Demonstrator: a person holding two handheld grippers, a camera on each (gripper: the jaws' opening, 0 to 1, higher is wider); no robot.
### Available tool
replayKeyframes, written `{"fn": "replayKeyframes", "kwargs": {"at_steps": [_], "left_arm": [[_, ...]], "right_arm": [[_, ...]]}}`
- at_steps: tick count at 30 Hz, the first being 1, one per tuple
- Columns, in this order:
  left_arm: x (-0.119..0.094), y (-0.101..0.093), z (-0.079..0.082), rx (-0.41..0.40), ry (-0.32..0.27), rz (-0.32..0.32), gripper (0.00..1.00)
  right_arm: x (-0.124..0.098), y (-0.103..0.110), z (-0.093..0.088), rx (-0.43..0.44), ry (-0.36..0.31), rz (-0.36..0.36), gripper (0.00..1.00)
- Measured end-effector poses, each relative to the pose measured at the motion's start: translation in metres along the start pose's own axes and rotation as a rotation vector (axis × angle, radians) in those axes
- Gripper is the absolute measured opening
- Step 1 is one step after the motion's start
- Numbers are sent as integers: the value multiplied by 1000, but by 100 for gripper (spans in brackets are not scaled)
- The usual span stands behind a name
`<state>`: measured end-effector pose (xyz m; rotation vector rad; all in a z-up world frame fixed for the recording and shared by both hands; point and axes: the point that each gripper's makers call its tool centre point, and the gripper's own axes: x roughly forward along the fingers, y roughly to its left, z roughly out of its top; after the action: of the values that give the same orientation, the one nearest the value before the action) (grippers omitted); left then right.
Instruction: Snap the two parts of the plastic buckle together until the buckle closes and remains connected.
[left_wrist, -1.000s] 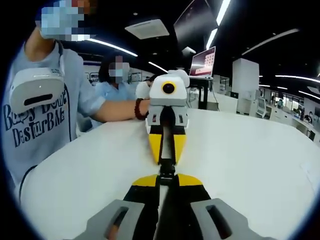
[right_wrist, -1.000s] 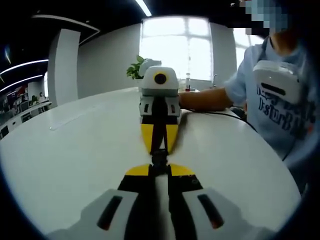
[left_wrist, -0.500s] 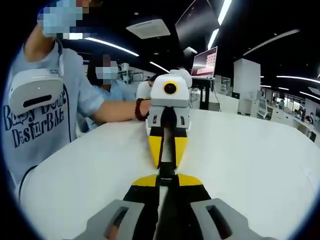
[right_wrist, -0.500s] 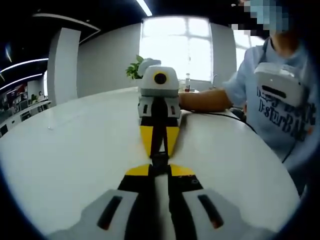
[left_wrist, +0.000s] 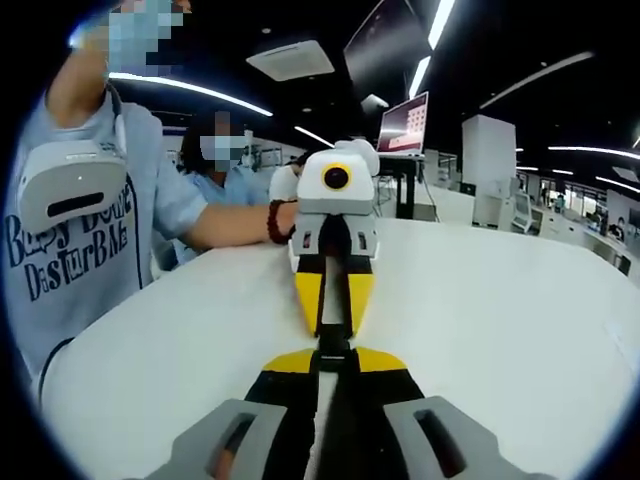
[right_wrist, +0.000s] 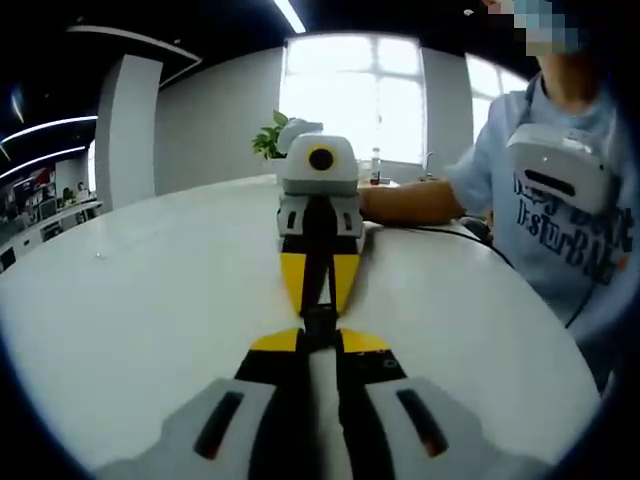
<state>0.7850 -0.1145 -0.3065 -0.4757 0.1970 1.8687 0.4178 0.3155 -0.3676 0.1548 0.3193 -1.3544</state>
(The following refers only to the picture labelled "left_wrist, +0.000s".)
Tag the white ceiling air conditioner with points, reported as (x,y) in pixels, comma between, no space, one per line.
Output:
(290,62)

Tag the tall white cabinet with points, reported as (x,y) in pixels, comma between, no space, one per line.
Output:
(489,170)

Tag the white ceiling light strip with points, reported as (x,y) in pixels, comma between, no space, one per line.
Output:
(441,22)
(595,152)
(190,90)
(315,136)
(420,77)

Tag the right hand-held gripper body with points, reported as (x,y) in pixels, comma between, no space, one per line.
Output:
(335,190)

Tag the black monitor stand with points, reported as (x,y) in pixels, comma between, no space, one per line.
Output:
(406,185)

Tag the black plastic buckle part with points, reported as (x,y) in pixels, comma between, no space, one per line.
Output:
(334,337)
(334,361)

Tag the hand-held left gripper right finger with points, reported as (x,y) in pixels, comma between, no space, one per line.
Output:
(395,415)

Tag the white VR headset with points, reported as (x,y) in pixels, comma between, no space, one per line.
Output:
(70,185)

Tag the person in grey printed shirt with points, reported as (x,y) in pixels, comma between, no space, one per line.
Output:
(75,280)

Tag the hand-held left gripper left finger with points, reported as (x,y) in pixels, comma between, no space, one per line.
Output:
(270,415)

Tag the monitor with pink screen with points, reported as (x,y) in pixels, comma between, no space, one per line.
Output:
(404,122)

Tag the dark hanging ceiling panel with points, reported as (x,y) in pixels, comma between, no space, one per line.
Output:
(385,45)

